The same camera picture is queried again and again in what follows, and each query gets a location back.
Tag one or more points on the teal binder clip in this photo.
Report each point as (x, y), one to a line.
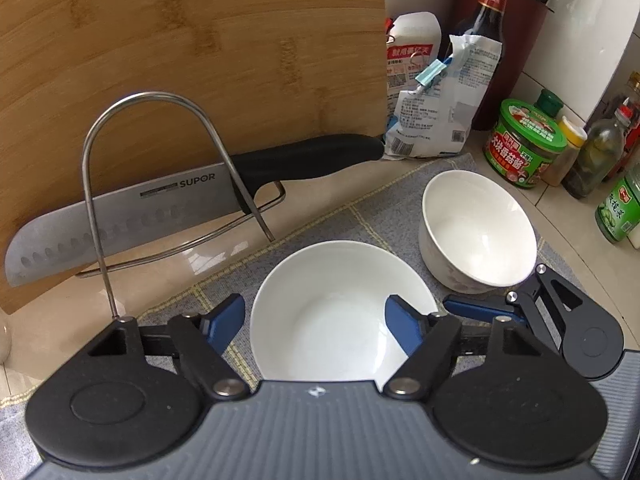
(434, 70)

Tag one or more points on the blue grey table mat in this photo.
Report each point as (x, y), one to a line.
(555, 399)

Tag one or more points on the white blue-print food bag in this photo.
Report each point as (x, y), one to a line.
(422, 125)

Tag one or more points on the small white floral bowl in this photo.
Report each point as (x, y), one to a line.
(474, 237)

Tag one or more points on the green label jar right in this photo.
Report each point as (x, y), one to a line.
(619, 213)

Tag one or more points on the green lid sauce jar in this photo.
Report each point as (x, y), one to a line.
(523, 143)

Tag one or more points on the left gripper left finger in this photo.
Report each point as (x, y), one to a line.
(200, 343)

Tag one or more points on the white red-label salt bag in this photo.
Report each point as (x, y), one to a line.
(412, 43)

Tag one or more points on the plain white bowl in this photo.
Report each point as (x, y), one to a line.
(319, 316)

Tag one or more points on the bamboo cutting board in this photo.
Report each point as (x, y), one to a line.
(267, 72)

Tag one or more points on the steel kitchen knife black handle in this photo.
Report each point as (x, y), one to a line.
(60, 240)

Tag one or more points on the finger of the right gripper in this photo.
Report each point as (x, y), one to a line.
(511, 304)

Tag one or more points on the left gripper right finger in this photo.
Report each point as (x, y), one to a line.
(430, 343)

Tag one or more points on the steel wire rack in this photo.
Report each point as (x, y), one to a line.
(151, 210)

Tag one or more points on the clear oil bottle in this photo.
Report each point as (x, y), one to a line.
(603, 148)

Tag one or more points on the dark soy sauce bottle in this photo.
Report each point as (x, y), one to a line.
(479, 40)

